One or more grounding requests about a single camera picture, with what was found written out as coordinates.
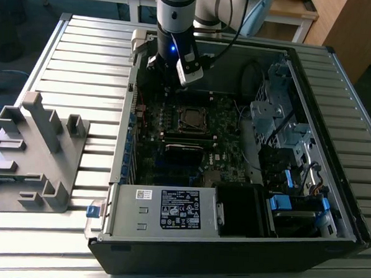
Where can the green motherboard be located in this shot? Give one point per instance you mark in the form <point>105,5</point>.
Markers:
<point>231,154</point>

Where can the black RAM slot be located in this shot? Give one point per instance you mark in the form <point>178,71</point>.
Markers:
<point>189,134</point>

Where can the metal drive cage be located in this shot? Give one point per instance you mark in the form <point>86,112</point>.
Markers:
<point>264,113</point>

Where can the metal locking lever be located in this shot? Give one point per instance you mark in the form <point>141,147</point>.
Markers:
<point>189,125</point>

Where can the brown chipset heatsink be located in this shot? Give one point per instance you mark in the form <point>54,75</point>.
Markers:
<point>211,177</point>

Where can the wooden cabinet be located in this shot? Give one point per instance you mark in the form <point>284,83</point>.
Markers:
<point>350,29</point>

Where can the blue disk carrier clip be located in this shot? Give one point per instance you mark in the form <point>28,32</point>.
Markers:
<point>289,178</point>

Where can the beige case latch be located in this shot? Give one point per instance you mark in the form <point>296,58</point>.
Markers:
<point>137,37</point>

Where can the blue case latch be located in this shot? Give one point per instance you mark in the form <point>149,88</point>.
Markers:
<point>93,211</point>

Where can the grey parts rack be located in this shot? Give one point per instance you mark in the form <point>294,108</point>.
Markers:
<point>41,156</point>

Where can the black PC case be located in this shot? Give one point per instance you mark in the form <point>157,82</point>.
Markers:
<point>198,258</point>

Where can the CPU socket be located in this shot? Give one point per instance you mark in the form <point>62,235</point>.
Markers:
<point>193,130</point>

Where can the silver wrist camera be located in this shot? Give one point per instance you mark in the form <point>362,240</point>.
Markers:
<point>190,72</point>

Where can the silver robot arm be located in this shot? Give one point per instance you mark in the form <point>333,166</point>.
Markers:
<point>175,7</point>

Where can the silver power supply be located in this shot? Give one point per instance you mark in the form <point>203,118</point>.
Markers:
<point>129,210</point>

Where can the hard disk in blue carrier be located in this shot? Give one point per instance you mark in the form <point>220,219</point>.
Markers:
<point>280,202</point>

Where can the silver CPU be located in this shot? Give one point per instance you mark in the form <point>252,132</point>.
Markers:
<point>192,118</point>

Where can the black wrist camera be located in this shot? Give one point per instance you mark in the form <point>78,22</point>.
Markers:
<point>152,63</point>

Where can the black graphics card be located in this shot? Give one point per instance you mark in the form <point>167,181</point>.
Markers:
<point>182,160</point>

